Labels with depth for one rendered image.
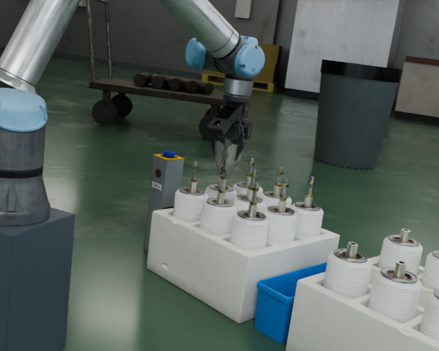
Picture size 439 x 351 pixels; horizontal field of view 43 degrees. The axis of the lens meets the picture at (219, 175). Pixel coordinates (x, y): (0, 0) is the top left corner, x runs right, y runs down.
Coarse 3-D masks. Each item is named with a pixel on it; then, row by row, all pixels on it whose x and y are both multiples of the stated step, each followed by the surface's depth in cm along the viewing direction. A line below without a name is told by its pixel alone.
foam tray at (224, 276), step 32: (160, 224) 160; (192, 224) 155; (160, 256) 161; (192, 256) 151; (224, 256) 142; (256, 256) 138; (288, 256) 148; (320, 256) 158; (192, 288) 152; (224, 288) 143; (256, 288) 141
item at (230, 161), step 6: (234, 144) 148; (228, 150) 149; (234, 150) 148; (228, 156) 149; (234, 156) 148; (240, 156) 153; (228, 162) 149; (234, 162) 149; (228, 168) 149; (228, 174) 151
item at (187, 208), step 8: (176, 192) 160; (176, 200) 159; (184, 200) 157; (192, 200) 157; (200, 200) 158; (176, 208) 159; (184, 208) 158; (192, 208) 158; (200, 208) 159; (176, 216) 159; (184, 216) 158; (192, 216) 158; (200, 216) 159
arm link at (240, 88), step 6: (228, 78) 149; (228, 84) 145; (234, 84) 144; (240, 84) 144; (246, 84) 144; (252, 84) 146; (228, 90) 145; (234, 90) 144; (240, 90) 144; (246, 90) 145; (234, 96) 145; (240, 96) 145; (246, 96) 145
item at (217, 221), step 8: (208, 208) 150; (216, 208) 149; (224, 208) 149; (232, 208) 151; (208, 216) 150; (216, 216) 149; (224, 216) 149; (232, 216) 151; (200, 224) 154; (208, 224) 150; (216, 224) 150; (224, 224) 150; (208, 232) 150; (216, 232) 150; (224, 232) 150
